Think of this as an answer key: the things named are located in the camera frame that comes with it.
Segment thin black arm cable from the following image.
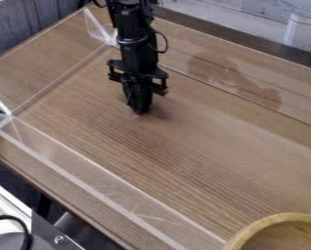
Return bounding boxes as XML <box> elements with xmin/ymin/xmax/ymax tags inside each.
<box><xmin>146</xmin><ymin>30</ymin><xmax>170</xmax><ymax>55</ymax></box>

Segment brown wooden bowl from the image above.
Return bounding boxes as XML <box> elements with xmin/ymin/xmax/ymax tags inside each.
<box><xmin>222</xmin><ymin>213</ymin><xmax>311</xmax><ymax>250</ymax></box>

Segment clear acrylic table barrier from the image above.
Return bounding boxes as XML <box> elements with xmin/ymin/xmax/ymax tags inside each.
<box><xmin>0</xmin><ymin>7</ymin><xmax>311</xmax><ymax>250</ymax></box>

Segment grey metal bracket with screw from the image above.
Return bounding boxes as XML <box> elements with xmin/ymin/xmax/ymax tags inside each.
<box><xmin>29</xmin><ymin>212</ymin><xmax>84</xmax><ymax>250</ymax></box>

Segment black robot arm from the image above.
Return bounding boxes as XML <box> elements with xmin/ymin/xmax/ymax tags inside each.
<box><xmin>105</xmin><ymin>0</ymin><xmax>168</xmax><ymax>113</ymax></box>

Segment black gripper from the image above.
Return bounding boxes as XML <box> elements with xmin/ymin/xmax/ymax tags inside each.
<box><xmin>107</xmin><ymin>60</ymin><xmax>168</xmax><ymax>113</ymax></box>

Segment white container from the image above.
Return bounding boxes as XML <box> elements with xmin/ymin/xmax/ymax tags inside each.
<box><xmin>284</xmin><ymin>13</ymin><xmax>311</xmax><ymax>52</ymax></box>

